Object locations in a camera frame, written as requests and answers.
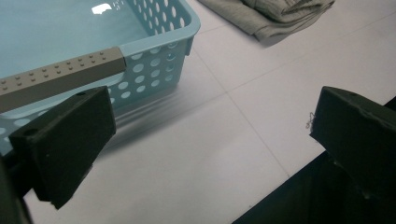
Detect light blue perforated plastic basket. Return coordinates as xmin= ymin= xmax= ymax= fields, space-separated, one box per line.
xmin=0 ymin=0 xmax=202 ymax=157

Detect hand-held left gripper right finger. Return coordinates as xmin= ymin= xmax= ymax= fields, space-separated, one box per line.
xmin=309 ymin=86 xmax=396 ymax=200

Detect grey pants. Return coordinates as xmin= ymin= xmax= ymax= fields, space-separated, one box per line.
xmin=197 ymin=0 xmax=336 ymax=44

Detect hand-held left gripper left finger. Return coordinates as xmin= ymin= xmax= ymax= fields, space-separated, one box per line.
xmin=8 ymin=86 xmax=117 ymax=210

